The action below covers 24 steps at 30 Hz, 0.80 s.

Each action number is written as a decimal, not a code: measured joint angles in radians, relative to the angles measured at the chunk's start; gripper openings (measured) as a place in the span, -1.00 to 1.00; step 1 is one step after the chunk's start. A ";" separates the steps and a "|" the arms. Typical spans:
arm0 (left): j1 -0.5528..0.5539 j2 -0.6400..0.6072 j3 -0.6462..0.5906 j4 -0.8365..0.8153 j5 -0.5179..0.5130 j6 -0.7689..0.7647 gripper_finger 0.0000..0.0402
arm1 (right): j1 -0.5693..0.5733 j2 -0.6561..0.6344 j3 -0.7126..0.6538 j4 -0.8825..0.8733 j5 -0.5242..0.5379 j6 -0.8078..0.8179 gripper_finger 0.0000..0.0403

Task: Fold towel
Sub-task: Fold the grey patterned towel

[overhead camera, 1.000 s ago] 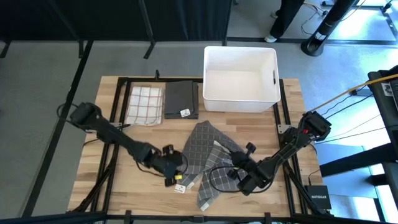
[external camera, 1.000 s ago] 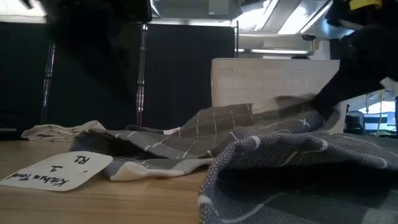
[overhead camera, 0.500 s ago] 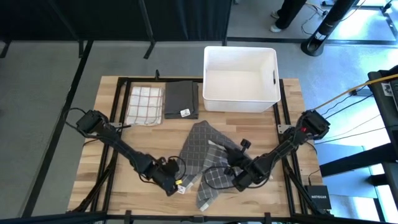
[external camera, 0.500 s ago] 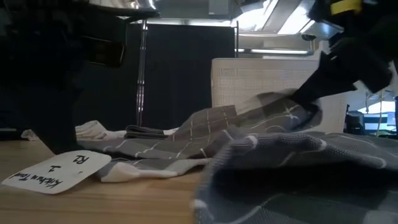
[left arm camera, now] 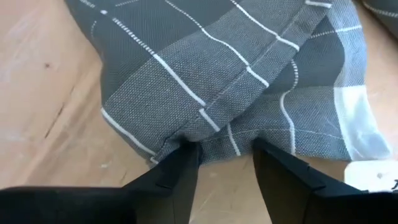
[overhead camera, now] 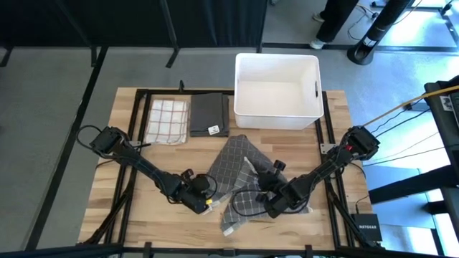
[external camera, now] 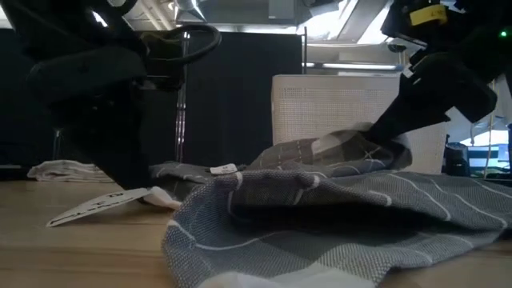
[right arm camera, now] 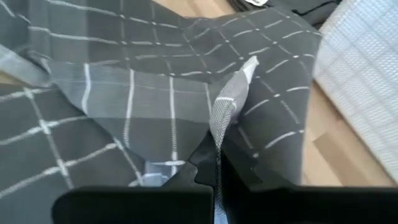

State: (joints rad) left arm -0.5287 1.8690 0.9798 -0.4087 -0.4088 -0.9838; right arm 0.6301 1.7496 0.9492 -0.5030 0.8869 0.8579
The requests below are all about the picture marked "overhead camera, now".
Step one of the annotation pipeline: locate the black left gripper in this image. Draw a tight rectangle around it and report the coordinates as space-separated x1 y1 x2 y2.
168 178 212 215

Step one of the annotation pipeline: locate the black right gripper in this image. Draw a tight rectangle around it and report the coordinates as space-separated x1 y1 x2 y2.
265 182 309 219

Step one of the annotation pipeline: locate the grey towel with white checks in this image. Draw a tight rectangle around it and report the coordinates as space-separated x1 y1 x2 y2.
206 134 313 237

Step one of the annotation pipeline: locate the white towel with red checks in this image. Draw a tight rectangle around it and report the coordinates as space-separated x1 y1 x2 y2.
143 99 190 145

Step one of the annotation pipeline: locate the grey terry towel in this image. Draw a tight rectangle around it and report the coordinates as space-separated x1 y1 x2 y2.
189 92 230 138

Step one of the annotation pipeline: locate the white perforated laundry basket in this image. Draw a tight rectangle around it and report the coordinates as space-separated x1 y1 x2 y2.
233 52 325 130

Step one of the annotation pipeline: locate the black floor bar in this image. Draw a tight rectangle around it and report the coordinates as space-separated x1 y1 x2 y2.
261 42 459 53

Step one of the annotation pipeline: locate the black equipment cart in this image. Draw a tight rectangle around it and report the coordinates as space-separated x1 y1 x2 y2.
424 74 459 180

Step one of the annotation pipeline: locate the person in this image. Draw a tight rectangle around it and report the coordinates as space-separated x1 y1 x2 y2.
309 0 359 50

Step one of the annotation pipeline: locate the black folding screen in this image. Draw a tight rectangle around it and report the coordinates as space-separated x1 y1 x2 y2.
0 0 269 69

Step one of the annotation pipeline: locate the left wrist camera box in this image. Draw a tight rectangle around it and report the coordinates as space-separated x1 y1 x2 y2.
181 168 212 196

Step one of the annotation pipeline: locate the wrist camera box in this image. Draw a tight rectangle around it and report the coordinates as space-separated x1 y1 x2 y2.
181 168 212 196
257 160 288 196

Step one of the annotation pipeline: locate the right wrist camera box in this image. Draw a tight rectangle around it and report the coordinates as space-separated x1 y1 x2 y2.
257 160 288 196

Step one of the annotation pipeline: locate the black camera cable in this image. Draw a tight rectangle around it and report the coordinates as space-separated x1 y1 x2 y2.
231 189 273 218

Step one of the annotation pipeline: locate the black Netgear network switch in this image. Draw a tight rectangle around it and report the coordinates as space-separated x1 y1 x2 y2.
350 213 384 242

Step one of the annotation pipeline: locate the black rig frame beam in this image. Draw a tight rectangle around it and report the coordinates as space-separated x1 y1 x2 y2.
0 243 459 258
24 46 109 252
368 163 459 206

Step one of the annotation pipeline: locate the yellow hanging cord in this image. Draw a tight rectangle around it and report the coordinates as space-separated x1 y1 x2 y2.
364 85 459 125

